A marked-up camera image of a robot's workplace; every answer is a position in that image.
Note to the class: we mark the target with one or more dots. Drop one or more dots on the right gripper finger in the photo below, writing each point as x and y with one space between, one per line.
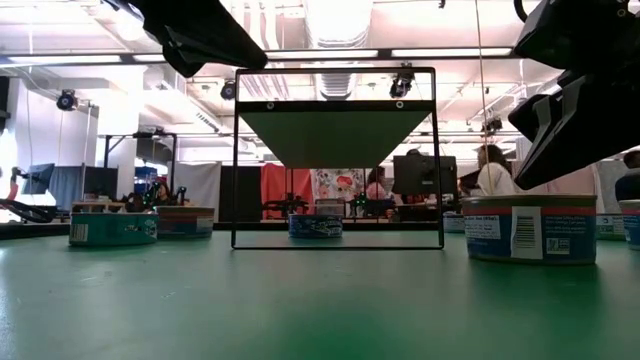
600 120
535 120

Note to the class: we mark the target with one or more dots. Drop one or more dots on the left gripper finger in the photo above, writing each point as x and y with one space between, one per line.
182 57
210 35

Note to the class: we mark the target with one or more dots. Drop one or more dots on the blue red-stripe can gold lid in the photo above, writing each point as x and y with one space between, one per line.
530 235
632 225
187 225

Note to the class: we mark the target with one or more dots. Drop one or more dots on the teal can silver lid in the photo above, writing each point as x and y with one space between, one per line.
112 230

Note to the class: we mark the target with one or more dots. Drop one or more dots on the pink curtain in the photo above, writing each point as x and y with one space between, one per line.
575 182

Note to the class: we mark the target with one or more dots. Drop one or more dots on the person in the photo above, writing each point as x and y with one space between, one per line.
629 182
492 172
376 182

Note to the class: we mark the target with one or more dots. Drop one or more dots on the white green-label can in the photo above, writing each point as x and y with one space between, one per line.
610 227

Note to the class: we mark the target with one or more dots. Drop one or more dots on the ceiling light strip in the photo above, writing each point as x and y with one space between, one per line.
320 53

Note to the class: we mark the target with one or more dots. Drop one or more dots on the black monitor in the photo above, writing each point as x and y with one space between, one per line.
420 175

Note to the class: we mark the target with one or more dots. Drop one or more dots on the white curtain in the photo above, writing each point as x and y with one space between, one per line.
197 190

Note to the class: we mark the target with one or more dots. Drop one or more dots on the background robot green lights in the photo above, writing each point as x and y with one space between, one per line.
372 205
150 197

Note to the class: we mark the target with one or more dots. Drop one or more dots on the black panel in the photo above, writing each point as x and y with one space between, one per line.
100 182

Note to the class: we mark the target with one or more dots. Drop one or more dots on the black curtain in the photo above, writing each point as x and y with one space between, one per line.
245 195

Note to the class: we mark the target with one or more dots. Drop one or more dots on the red curtain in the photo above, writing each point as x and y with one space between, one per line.
272 185

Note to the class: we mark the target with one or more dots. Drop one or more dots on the wooden background table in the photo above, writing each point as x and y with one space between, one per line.
97 206

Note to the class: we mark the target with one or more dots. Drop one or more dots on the blue-grey curtain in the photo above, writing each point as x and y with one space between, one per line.
65 187

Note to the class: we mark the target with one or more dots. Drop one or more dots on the black background robot arms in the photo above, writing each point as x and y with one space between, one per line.
287 205

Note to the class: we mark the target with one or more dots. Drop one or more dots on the small background monitor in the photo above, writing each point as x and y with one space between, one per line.
39 179

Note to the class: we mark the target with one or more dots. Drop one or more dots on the floral cloth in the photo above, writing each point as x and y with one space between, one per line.
340 182

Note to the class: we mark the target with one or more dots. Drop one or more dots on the white storage box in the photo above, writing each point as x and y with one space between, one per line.
330 207

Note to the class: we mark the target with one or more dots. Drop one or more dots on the blue fish-print can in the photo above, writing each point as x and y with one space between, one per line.
315 226

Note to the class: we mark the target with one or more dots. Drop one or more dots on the red black background robot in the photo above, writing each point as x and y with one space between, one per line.
20 210

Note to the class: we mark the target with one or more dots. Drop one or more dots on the green table mat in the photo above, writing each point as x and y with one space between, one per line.
300 310

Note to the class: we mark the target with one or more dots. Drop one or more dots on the ceiling-mounted camera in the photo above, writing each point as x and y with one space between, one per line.
66 100
492 125
401 85
228 90

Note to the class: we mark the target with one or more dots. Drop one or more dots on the black metal stand frame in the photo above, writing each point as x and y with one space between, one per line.
140 135

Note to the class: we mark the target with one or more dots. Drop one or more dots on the silver ceiling air duct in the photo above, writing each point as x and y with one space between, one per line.
337 30

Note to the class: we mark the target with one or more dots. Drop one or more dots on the wooden shelf black metal frame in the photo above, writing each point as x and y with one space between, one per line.
332 140

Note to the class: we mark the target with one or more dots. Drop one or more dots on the black metal table frame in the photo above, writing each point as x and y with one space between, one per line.
30 231

